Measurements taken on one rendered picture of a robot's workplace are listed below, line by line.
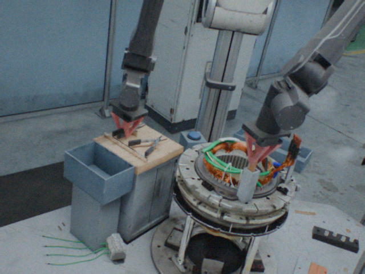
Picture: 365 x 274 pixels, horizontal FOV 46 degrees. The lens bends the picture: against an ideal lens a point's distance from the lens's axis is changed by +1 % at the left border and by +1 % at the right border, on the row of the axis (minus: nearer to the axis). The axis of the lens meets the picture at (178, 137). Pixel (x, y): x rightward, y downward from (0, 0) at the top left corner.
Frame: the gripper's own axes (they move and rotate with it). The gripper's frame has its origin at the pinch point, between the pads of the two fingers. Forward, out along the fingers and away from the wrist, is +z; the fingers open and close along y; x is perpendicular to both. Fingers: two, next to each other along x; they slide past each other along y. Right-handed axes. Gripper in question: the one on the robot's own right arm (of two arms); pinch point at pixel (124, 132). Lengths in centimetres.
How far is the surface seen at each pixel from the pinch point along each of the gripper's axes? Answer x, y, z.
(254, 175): 0.4, 42.9, -12.2
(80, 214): -18.2, 4.3, 20.0
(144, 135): 6.6, 2.1, 2.1
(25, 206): 26, -92, 115
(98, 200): -19.1, 12.0, 7.9
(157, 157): 0.3, 13.8, 1.1
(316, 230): 45, 54, 26
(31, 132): 78, -165, 124
